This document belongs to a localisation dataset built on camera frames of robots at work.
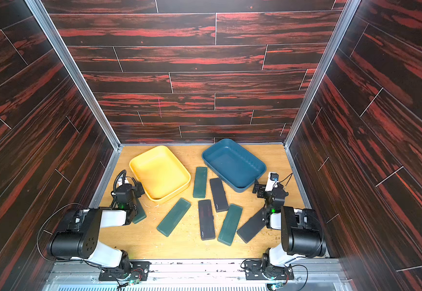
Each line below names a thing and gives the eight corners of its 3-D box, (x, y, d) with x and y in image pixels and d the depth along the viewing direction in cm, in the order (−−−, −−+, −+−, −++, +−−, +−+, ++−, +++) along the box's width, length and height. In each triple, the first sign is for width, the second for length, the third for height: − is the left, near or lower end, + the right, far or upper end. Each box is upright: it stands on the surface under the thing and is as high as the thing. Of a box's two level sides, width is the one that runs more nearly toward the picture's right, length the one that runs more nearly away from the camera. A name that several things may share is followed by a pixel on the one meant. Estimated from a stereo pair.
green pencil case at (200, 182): (193, 197, 97) (192, 196, 96) (195, 169, 110) (194, 167, 108) (207, 197, 97) (207, 196, 96) (207, 169, 110) (207, 166, 108)
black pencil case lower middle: (200, 240, 83) (200, 239, 82) (198, 201, 96) (197, 200, 94) (216, 239, 84) (216, 237, 82) (211, 200, 96) (211, 198, 95)
